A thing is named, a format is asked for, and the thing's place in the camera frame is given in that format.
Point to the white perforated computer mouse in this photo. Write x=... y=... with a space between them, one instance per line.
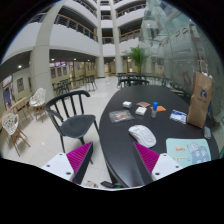
x=142 y=135

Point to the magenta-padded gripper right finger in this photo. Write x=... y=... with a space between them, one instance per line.
x=164 y=165

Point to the grey small pouch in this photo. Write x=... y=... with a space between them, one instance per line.
x=207 y=132

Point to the white lattice chair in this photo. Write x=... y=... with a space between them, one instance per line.
x=10 y=123
x=38 y=98

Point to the orange flat card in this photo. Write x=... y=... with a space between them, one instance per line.
x=161 y=108

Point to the brown paper bag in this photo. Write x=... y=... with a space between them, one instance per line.
x=199 y=103

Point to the small white box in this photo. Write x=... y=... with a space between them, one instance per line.
x=141 y=111
x=127 y=104

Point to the wooden side table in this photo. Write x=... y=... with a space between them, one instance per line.
x=13 y=106

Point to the black spindle-back chair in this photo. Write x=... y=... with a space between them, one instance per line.
x=76 y=123

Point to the blue-white plastic packet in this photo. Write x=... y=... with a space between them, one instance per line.
x=178 y=116

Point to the green potted plant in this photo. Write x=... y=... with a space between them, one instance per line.
x=137 y=56

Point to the brown flat packet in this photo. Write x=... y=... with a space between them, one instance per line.
x=143 y=104

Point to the group of black chairs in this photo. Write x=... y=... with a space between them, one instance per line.
x=133 y=81

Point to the group of dark stools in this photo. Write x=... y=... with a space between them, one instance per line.
x=63 y=86

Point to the blue-capped small bottle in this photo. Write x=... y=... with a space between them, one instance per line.
x=154 y=110

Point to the clear plastic snack bag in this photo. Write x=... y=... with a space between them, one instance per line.
x=121 y=116

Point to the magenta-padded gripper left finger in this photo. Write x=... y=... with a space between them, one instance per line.
x=60 y=165

